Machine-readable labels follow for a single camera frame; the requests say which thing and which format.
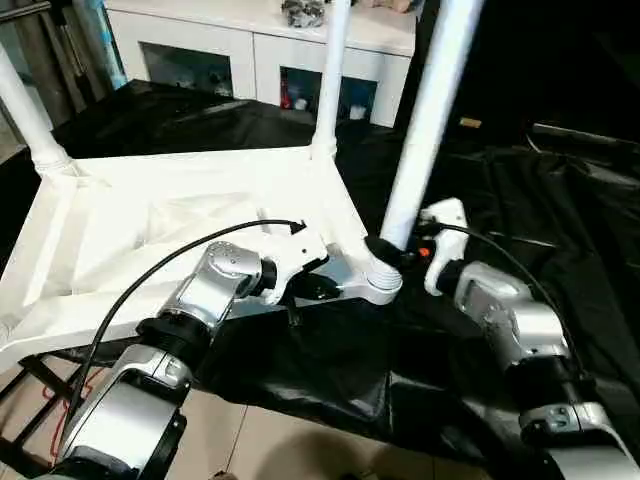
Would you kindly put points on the grey rounded robot part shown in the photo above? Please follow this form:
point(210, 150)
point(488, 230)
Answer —
point(222, 475)

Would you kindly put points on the white jar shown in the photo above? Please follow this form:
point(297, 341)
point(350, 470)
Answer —
point(301, 104)
point(357, 113)

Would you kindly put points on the white plastic table top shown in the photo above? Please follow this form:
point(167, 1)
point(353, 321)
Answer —
point(175, 190)

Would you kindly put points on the grey tripod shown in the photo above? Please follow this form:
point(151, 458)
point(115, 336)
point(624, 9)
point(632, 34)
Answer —
point(65, 55)

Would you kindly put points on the black plastic mat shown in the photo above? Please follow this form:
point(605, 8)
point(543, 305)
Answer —
point(325, 360)

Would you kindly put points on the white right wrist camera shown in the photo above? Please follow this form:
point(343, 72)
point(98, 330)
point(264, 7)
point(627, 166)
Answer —
point(450, 220)

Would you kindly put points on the small yellow label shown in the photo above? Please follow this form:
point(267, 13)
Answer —
point(470, 121)

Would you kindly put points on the black backdrop cloth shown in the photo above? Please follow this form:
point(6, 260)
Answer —
point(550, 55)

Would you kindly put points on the black folding stand frame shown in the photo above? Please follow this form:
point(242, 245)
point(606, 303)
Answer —
point(30, 400)

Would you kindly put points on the blue printed panel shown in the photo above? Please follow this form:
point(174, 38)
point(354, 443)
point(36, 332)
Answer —
point(111, 45)

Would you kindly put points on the clear bag of dark parts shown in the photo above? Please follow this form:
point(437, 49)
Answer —
point(302, 12)

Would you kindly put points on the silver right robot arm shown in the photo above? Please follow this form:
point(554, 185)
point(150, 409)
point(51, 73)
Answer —
point(515, 310)

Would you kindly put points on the white sideboard cabinet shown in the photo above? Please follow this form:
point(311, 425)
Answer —
point(250, 25)

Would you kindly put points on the red container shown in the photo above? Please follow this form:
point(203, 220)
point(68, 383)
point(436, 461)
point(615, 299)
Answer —
point(286, 97)

